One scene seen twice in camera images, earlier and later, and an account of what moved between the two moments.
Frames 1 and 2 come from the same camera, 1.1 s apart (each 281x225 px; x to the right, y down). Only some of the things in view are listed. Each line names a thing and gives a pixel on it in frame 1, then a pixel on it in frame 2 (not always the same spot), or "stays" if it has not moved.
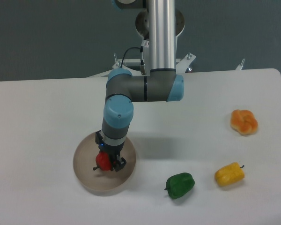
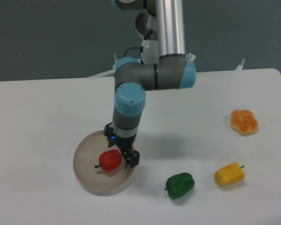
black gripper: x=114 y=151 -> x=132 y=157
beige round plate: x=101 y=182 stays
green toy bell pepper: x=179 y=185 stays
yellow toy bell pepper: x=229 y=174 stays
